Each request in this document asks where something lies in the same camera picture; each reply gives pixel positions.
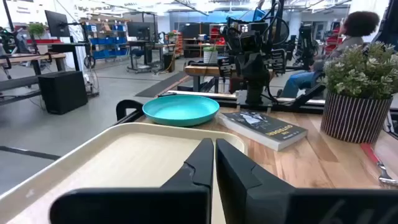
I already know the black computer tower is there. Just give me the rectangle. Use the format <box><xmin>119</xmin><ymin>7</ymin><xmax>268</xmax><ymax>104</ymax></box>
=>
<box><xmin>37</xmin><ymin>70</ymin><xmax>89</xmax><ymax>115</ymax></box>

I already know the fork with pink handle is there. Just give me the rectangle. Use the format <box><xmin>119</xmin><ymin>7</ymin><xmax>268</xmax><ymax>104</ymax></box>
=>
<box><xmin>360</xmin><ymin>142</ymin><xmax>398</xmax><ymax>187</ymax></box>

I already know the black floor mat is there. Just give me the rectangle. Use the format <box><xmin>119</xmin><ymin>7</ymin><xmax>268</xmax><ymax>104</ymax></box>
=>
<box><xmin>135</xmin><ymin>71</ymin><xmax>191</xmax><ymax>98</ymax></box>

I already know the potted plant in striped pot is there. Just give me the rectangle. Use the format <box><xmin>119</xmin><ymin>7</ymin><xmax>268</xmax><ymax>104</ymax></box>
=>
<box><xmin>320</xmin><ymin>42</ymin><xmax>398</xmax><ymax>144</ymax></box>

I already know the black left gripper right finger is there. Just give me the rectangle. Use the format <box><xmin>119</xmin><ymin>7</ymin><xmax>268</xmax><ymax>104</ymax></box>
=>
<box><xmin>216</xmin><ymin>138</ymin><xmax>398</xmax><ymax>224</ymax></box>

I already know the black frame bracket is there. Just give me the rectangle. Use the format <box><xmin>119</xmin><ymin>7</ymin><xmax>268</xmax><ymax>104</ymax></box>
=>
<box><xmin>116</xmin><ymin>99</ymin><xmax>144</xmax><ymax>122</ymax></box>

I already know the person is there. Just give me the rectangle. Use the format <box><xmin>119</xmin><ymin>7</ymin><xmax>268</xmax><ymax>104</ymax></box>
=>
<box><xmin>276</xmin><ymin>11</ymin><xmax>381</xmax><ymax>99</ymax></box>

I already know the shelf with blue bins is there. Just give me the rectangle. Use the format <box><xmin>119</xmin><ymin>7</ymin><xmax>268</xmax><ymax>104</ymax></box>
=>
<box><xmin>83</xmin><ymin>21</ymin><xmax>129</xmax><ymax>60</ymax></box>

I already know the wooden workbench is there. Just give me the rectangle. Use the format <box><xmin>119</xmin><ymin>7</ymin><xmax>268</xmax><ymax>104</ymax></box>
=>
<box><xmin>0</xmin><ymin>52</ymin><xmax>68</xmax><ymax>77</ymax></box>

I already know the beige plastic tray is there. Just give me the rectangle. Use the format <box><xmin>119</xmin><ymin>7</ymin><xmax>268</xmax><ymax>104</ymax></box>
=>
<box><xmin>0</xmin><ymin>122</ymin><xmax>249</xmax><ymax>224</ymax></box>

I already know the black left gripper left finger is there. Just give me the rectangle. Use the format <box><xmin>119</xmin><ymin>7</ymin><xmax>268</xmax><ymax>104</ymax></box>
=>
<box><xmin>49</xmin><ymin>138</ymin><xmax>215</xmax><ymax>224</ymax></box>

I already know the black monitor on arm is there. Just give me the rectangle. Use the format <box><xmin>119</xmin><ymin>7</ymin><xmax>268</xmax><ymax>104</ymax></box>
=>
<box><xmin>44</xmin><ymin>10</ymin><xmax>71</xmax><ymax>39</ymax></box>

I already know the black paperback book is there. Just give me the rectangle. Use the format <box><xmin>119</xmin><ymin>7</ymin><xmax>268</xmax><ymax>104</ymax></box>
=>
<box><xmin>217</xmin><ymin>109</ymin><xmax>308</xmax><ymax>152</ymax></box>

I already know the green leafy plant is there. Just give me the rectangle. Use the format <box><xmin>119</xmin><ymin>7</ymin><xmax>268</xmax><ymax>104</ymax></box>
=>
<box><xmin>27</xmin><ymin>22</ymin><xmax>48</xmax><ymax>39</ymax></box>

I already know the teal plate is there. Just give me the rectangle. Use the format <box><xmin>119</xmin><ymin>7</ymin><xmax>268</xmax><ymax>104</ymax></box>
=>
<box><xmin>142</xmin><ymin>94</ymin><xmax>220</xmax><ymax>128</ymax></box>

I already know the small plant in white pot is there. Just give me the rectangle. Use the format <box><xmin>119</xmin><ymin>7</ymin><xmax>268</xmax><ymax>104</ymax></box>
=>
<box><xmin>202</xmin><ymin>45</ymin><xmax>219</xmax><ymax>65</ymax></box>

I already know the black desk monitor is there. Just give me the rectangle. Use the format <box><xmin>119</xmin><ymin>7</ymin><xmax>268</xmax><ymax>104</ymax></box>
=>
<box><xmin>126</xmin><ymin>21</ymin><xmax>152</xmax><ymax>40</ymax></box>

